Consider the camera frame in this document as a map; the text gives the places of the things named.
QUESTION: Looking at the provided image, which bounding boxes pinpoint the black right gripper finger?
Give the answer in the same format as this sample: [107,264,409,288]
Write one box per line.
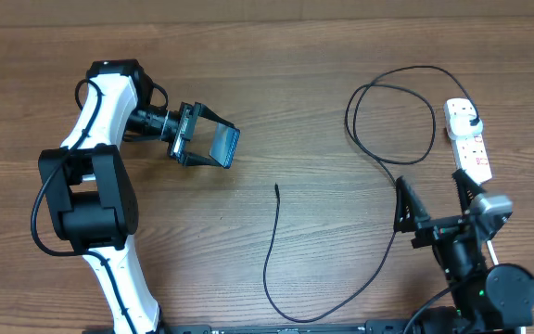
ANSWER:
[451,169,486,212]
[393,176,431,233]

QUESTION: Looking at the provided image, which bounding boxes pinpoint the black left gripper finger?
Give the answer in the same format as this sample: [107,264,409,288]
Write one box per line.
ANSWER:
[195,102,235,128]
[183,152,222,167]

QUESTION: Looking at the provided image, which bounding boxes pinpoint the Samsung Galaxy smartphone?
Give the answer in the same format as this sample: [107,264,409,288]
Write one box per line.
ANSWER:
[210,123,240,169]

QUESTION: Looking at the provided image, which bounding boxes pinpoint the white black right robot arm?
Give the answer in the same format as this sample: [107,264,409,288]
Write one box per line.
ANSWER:
[393,169,534,333]

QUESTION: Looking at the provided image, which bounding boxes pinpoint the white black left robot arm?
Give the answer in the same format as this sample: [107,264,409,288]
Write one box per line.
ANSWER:
[31,59,240,333]

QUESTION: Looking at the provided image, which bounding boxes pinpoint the white charger plug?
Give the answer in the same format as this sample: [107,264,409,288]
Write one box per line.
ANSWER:
[447,114,484,140]

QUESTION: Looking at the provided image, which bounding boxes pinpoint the white power strip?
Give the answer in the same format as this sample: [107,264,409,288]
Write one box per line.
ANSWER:
[443,98,492,185]

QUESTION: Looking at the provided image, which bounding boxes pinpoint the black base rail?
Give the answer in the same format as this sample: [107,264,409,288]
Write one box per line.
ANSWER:
[159,319,407,334]

